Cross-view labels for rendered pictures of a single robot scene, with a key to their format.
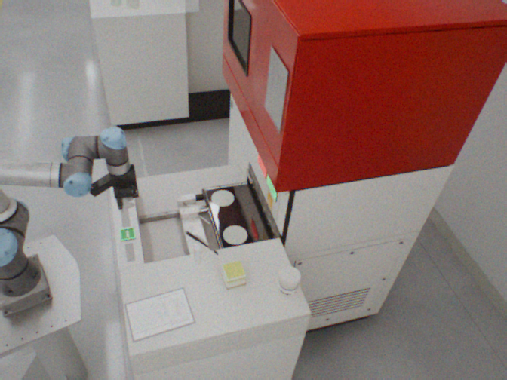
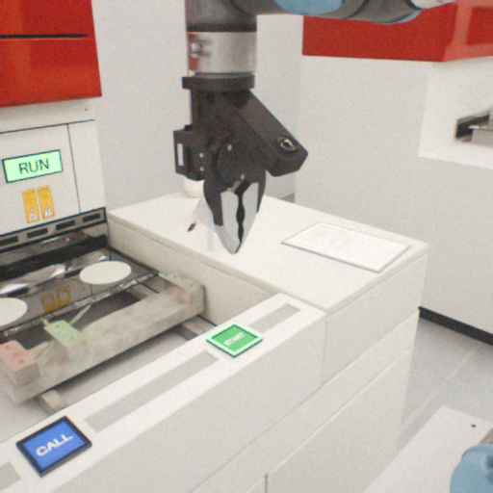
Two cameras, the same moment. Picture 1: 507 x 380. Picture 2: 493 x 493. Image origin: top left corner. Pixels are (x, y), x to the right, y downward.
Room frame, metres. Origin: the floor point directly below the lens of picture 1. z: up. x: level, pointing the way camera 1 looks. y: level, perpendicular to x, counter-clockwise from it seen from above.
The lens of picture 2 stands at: (1.33, 0.99, 1.35)
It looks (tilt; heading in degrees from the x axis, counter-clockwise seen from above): 24 degrees down; 245
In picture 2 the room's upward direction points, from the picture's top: straight up
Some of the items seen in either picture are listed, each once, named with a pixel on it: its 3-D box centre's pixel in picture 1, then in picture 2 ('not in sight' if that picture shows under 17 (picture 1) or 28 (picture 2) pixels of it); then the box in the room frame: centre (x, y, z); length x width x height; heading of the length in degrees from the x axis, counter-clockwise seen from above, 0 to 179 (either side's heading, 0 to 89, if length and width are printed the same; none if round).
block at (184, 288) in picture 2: not in sight; (183, 287); (1.07, 0.18, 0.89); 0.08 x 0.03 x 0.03; 110
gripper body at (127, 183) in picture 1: (123, 181); (220, 129); (1.10, 0.45, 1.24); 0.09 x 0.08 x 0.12; 110
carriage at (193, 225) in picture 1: (193, 230); (110, 335); (1.23, 0.23, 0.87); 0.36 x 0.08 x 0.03; 20
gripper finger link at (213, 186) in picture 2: not in sight; (221, 188); (1.12, 0.48, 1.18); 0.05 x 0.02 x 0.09; 20
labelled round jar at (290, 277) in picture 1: (288, 282); (197, 175); (0.92, -0.16, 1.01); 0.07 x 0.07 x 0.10
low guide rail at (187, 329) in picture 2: not in sight; (160, 313); (1.12, 0.15, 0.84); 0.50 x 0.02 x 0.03; 110
